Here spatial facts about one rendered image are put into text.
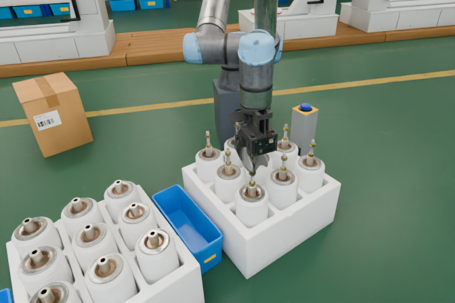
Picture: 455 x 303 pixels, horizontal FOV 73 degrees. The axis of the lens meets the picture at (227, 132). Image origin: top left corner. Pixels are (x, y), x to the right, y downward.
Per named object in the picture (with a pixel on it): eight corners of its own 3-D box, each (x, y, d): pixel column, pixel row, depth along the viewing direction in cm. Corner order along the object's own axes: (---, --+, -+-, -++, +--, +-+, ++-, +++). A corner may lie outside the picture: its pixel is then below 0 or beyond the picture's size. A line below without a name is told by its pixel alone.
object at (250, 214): (271, 230, 99) (273, 188, 90) (258, 253, 92) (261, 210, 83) (244, 220, 103) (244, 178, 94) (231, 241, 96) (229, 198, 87)
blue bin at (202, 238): (155, 219, 114) (149, 195, 108) (181, 206, 119) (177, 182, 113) (197, 280, 93) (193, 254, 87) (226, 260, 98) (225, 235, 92)
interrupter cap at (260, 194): (269, 189, 90) (269, 188, 89) (258, 206, 84) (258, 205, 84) (246, 182, 93) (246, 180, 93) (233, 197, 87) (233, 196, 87)
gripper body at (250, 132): (249, 160, 73) (249, 115, 67) (235, 142, 80) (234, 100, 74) (277, 153, 75) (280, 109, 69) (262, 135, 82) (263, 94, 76)
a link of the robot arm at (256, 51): (275, 30, 67) (275, 42, 60) (273, 78, 73) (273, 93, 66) (240, 30, 68) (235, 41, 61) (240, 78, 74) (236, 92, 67)
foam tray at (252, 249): (186, 203, 120) (181, 168, 111) (263, 167, 138) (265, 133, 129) (246, 280, 92) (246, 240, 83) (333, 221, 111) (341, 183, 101)
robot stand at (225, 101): (215, 131, 166) (212, 79, 150) (248, 127, 169) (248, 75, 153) (221, 150, 151) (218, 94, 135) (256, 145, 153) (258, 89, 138)
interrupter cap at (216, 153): (219, 147, 109) (219, 146, 108) (221, 160, 102) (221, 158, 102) (198, 149, 108) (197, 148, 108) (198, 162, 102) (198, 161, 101)
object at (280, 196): (278, 235, 98) (282, 192, 88) (258, 216, 104) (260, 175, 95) (300, 220, 102) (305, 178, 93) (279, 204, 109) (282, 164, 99)
